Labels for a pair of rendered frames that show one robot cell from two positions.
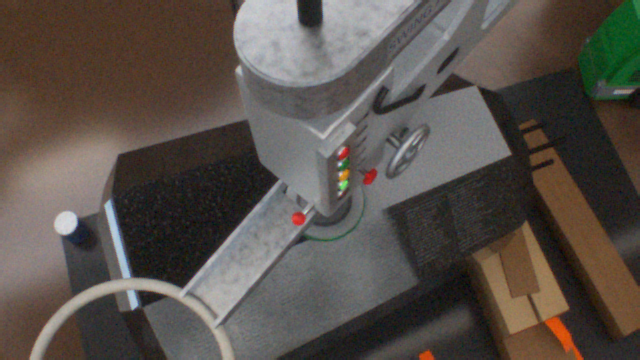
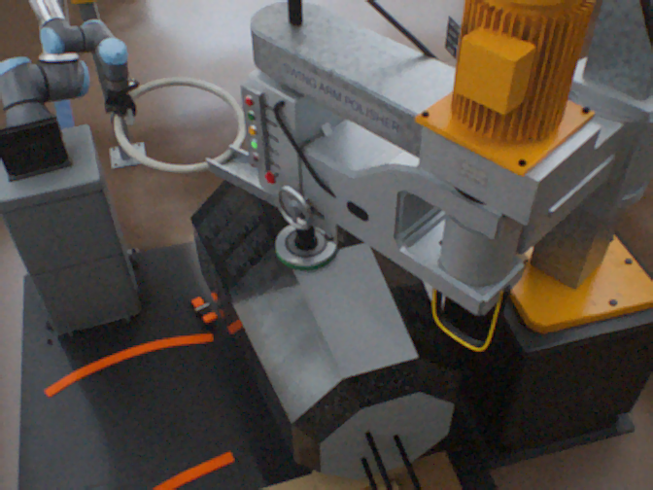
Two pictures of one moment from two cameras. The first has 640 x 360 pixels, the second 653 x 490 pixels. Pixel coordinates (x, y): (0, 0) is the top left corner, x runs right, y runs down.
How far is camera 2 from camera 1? 189 cm
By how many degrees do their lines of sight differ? 48
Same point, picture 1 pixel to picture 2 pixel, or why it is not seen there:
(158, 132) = not seen: hidden behind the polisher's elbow
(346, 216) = (291, 254)
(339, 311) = (236, 288)
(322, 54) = (268, 24)
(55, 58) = not seen: hidden behind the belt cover
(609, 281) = not seen: outside the picture
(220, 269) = (247, 166)
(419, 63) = (332, 163)
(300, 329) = (226, 266)
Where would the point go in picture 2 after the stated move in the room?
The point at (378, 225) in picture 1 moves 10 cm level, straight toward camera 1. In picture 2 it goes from (289, 285) to (260, 280)
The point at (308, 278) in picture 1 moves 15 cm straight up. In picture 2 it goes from (257, 253) to (253, 224)
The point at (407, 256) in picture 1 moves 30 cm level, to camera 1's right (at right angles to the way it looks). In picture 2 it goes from (269, 321) to (265, 396)
